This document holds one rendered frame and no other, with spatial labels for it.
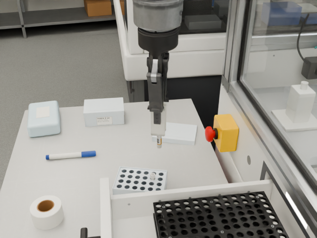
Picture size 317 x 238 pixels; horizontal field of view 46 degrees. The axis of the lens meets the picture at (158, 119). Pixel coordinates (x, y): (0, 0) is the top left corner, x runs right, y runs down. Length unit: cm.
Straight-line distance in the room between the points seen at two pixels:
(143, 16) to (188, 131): 56
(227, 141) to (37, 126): 57
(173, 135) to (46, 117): 40
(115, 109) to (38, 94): 195
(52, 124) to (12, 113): 174
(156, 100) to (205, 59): 69
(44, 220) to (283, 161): 52
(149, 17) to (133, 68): 71
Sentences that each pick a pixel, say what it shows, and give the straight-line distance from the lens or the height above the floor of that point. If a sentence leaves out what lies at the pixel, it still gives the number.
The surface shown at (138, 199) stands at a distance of 76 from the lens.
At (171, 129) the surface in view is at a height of 78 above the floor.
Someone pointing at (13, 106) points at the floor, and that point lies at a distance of 299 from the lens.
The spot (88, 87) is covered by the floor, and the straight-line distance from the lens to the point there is 311.
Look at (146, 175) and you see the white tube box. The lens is 95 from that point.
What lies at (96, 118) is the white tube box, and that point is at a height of 79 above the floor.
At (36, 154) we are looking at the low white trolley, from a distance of 113.
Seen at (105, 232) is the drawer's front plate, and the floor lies 93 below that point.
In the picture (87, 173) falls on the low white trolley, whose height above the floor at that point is 76.
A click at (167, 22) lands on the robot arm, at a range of 66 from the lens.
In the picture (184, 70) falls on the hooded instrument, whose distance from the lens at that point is 139.
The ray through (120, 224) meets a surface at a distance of 79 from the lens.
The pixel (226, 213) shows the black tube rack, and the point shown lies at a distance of 72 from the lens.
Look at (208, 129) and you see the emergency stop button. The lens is 95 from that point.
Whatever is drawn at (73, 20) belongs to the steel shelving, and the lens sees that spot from 428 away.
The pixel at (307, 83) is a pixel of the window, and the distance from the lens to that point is 66.
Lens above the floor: 142
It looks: 32 degrees down
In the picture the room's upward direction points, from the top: straight up
